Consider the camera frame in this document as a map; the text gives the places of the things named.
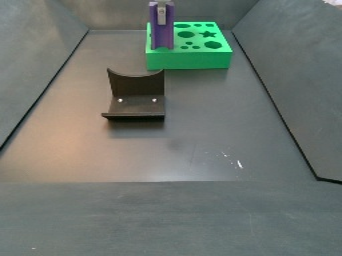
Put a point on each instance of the black curved holder stand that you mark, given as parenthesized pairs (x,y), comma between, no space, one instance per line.
(138,96)

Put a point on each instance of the purple arch block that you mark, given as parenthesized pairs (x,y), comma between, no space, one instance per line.
(162,33)

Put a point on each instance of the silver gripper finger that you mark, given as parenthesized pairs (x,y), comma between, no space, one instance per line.
(163,9)

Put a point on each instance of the green shape sorter board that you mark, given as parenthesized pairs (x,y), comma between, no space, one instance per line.
(200,48)

